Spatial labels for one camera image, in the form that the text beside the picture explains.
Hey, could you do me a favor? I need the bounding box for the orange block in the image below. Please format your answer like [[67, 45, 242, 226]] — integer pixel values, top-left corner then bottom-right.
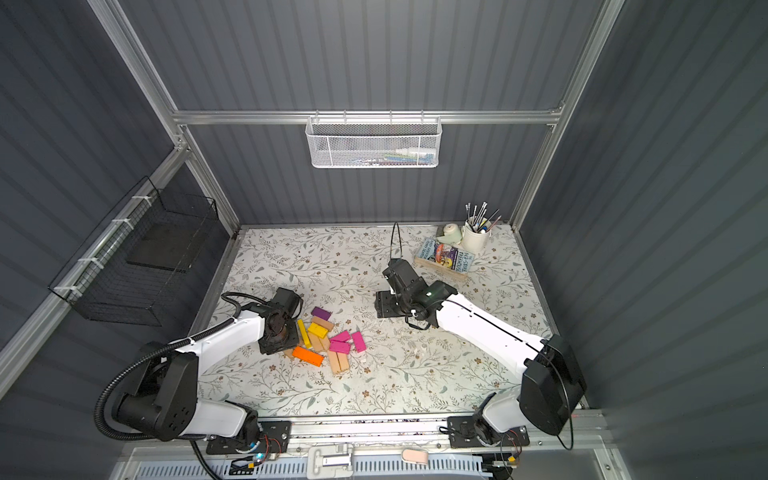
[[291, 346, 324, 367]]

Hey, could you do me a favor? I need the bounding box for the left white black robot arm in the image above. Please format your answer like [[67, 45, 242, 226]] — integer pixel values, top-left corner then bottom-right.
[[93, 287, 303, 451]]

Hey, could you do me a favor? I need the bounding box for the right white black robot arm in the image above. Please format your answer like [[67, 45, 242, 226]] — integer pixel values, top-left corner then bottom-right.
[[374, 258, 587, 446]]

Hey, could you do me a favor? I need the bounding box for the natural wood block by purple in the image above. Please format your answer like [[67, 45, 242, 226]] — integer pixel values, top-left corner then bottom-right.
[[312, 316, 334, 331]]

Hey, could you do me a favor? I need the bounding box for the magenta block lower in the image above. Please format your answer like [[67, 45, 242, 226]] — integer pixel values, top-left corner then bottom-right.
[[329, 340, 352, 355]]

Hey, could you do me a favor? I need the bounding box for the magenta block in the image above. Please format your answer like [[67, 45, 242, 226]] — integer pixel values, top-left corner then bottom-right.
[[330, 331, 351, 343], [329, 340, 352, 355], [351, 331, 367, 353]]

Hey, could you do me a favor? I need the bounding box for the magenta block upper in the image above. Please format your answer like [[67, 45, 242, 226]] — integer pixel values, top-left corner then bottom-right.
[[330, 331, 351, 343]]

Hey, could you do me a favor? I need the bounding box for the natural wood block pair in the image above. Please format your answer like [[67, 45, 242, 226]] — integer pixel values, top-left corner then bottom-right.
[[328, 351, 350, 375]]

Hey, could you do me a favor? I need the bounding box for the magenta block right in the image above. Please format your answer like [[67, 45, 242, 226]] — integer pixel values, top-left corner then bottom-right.
[[351, 331, 367, 353]]

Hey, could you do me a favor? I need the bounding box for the white tape roll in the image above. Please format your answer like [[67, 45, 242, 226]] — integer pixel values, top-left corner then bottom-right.
[[436, 223, 462, 245]]

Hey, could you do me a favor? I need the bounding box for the white pen cup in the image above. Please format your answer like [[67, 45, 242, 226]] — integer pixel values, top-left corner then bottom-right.
[[460, 223, 490, 255]]

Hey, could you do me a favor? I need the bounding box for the pink eraser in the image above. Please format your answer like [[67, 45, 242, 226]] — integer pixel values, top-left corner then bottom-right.
[[401, 448, 429, 465]]

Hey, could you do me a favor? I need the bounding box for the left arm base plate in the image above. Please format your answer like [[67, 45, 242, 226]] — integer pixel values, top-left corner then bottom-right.
[[206, 421, 292, 455]]

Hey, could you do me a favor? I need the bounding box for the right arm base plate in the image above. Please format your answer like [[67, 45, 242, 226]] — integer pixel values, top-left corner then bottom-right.
[[438, 415, 530, 449]]

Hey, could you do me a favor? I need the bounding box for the black wire side basket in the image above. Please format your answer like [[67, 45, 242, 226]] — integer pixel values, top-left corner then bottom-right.
[[48, 180, 219, 327]]

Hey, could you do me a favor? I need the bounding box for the white wire wall basket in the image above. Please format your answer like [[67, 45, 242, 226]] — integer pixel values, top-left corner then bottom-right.
[[305, 118, 443, 169]]

